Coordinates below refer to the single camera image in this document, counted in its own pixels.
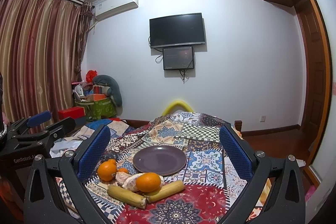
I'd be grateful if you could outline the small tangerine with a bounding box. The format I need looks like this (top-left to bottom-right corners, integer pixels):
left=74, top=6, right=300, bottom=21
left=108, top=159, right=116, bottom=165
left=117, top=168, right=129, bottom=174

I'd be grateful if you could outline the yellow sugarcane piece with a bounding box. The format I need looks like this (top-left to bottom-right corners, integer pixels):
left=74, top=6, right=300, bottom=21
left=144, top=180, right=185, bottom=203
left=107, top=185, right=146, bottom=209

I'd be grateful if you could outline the large orange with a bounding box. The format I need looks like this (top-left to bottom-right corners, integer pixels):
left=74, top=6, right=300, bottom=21
left=96, top=161, right=117, bottom=181
left=135, top=172, right=161, bottom=193

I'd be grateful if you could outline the green storage bag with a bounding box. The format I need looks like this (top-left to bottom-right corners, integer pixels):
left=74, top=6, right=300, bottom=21
left=75, top=98, right=117, bottom=122

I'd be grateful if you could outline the white wall socket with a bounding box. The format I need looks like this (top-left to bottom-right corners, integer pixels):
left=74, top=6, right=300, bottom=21
left=260, top=115, right=266, bottom=122

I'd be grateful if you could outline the yellow foam tube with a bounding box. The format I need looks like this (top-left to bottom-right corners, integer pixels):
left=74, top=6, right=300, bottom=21
left=162, top=100, right=193, bottom=116

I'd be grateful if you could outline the peeled pomelo segment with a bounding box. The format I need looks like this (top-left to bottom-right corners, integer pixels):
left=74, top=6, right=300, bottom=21
left=122, top=173, right=165, bottom=192
left=115, top=171, right=130, bottom=186

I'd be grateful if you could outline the dark purple plate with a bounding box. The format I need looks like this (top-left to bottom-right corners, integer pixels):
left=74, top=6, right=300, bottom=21
left=133, top=145, right=187, bottom=177

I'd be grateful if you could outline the red box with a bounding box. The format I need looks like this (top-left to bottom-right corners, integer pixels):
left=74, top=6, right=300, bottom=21
left=58, top=106, right=85, bottom=120

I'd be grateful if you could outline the small black wall monitor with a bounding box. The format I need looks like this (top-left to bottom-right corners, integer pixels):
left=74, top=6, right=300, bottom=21
left=163, top=46, right=194, bottom=71

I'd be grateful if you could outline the striped red gold curtain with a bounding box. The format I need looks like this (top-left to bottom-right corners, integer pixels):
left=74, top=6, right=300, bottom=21
left=1, top=0, right=93, bottom=122

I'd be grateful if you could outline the white air conditioner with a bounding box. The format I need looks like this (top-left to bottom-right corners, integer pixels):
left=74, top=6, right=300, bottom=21
left=95, top=0, right=138, bottom=20

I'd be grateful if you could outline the wooden door frame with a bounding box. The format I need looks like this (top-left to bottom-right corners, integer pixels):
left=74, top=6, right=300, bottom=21
left=294, top=0, right=332, bottom=186

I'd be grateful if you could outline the patchwork patterned bedspread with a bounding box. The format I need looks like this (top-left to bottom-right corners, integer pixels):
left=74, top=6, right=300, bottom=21
left=49, top=111, right=272, bottom=224

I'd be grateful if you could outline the black wall television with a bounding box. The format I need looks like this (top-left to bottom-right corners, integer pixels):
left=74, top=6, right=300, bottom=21
left=149, top=12, right=206, bottom=48

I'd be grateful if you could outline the red gift bow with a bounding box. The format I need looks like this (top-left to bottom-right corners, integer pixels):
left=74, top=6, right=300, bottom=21
left=85, top=70, right=97, bottom=83

